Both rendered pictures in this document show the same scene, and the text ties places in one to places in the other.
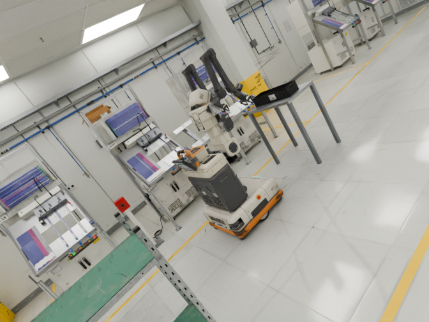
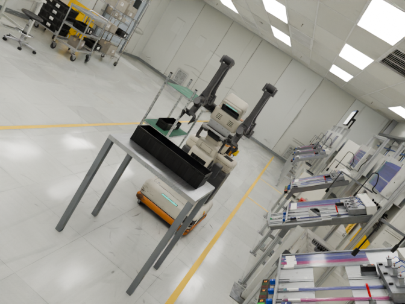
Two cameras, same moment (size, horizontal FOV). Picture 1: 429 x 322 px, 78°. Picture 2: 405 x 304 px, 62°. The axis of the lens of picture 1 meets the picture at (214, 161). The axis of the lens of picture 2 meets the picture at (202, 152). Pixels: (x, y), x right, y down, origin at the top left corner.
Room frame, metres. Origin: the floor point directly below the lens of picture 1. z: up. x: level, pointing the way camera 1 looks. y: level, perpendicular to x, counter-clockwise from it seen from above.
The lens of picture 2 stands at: (4.48, -2.69, 1.54)
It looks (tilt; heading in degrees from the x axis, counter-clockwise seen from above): 14 degrees down; 126
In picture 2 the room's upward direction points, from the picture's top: 34 degrees clockwise
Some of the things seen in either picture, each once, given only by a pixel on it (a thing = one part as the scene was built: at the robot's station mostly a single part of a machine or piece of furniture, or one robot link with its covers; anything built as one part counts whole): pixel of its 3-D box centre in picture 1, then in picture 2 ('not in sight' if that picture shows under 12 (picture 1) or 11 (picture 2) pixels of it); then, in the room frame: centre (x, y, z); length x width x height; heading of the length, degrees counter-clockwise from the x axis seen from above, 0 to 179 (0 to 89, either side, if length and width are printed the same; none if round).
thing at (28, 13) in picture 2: not in sight; (26, 30); (-1.47, -0.41, 0.28); 0.54 x 0.52 x 0.57; 49
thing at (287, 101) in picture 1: (292, 126); (136, 207); (3.05, -1.02, 0.40); 0.70 x 0.45 x 0.80; 24
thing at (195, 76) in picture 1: (200, 84); (257, 109); (2.96, -0.32, 1.40); 0.11 x 0.06 x 0.43; 25
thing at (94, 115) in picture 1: (103, 109); not in sight; (4.09, 0.94, 1.82); 0.68 x 0.30 x 0.20; 116
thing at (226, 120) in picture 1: (219, 122); (213, 134); (2.70, -0.26, 0.99); 0.28 x 0.16 x 0.22; 24
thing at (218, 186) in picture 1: (214, 176); (202, 166); (2.54, 0.09, 0.59); 0.55 x 0.34 x 0.83; 24
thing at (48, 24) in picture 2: not in sight; (55, 19); (-3.38, 0.75, 0.38); 0.65 x 0.46 x 0.75; 29
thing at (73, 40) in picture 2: not in sight; (76, 42); (-2.32, 0.85, 0.30); 0.30 x 0.23 x 0.18; 134
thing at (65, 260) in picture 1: (70, 243); (316, 207); (3.17, 2.03, 0.66); 1.01 x 0.73 x 1.31; 26
